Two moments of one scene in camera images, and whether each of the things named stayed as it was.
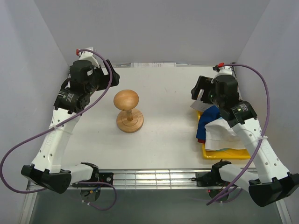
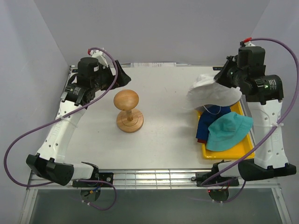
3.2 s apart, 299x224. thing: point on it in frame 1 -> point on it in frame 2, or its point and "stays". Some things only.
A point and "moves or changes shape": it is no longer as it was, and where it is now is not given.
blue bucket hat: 207,115 stays
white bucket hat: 218,135 moves or changes shape
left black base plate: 103,177 stays
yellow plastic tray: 226,153 stays
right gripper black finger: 195,91 -> 222,73
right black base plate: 209,179 stays
